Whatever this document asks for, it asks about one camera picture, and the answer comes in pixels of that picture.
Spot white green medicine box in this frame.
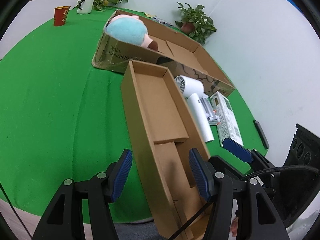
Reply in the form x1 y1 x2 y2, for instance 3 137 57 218
210 92 244 146

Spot long brown cardboard box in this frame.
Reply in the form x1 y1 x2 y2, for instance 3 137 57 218
121 61 209 238

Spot white hair dryer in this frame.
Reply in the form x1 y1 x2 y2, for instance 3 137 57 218
174 75 214 142

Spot pink teal plush toy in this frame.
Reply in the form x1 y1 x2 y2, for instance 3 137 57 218
104 14 158 51

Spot person's hand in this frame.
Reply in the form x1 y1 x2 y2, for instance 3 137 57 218
230 217 239 237

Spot black remote on table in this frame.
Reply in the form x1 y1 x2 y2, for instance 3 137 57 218
253 120 270 150

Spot green tablecloth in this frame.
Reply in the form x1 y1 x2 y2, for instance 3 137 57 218
1 7 131 216

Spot large open cardboard box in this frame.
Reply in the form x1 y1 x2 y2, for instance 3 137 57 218
92 9 234 96

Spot right potted green plant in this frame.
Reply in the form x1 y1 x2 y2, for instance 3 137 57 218
175 2 217 45

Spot small packets on table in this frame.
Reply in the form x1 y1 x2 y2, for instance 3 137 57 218
145 13 173 28

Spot red paper cup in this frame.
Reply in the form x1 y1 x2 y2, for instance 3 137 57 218
54 5 71 27

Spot white enamel mug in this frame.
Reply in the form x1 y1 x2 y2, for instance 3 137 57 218
76 0 94 15

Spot black cable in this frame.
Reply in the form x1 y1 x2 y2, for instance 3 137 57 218
0 164 320 240

